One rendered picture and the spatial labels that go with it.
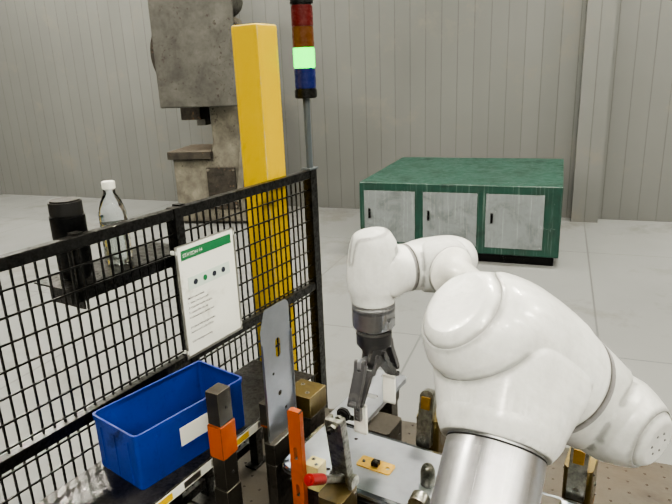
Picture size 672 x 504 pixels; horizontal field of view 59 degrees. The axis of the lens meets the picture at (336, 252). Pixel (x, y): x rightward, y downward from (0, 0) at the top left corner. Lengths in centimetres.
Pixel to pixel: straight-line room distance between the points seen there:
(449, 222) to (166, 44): 394
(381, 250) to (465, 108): 681
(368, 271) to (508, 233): 483
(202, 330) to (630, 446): 118
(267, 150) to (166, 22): 589
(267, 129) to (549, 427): 141
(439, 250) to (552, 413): 66
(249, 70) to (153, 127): 801
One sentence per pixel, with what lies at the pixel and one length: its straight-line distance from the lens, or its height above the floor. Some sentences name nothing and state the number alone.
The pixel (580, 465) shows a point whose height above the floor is 106.
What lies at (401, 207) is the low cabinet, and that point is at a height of 53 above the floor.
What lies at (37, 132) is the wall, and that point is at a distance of 1141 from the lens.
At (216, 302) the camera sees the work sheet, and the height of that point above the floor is 126.
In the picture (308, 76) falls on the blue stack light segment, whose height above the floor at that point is 185.
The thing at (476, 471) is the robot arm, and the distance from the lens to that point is 60.
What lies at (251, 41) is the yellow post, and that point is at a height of 195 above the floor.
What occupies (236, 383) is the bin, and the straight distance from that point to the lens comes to 147.
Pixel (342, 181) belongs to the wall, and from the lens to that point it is 845.
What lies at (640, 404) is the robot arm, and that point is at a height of 150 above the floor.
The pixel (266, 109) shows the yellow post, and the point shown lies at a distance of 184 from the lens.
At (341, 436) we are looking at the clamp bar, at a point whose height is 118.
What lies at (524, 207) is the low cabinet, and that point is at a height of 58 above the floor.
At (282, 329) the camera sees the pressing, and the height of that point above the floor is 127.
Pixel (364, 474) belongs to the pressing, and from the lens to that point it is 141.
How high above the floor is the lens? 185
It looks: 17 degrees down
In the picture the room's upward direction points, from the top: 2 degrees counter-clockwise
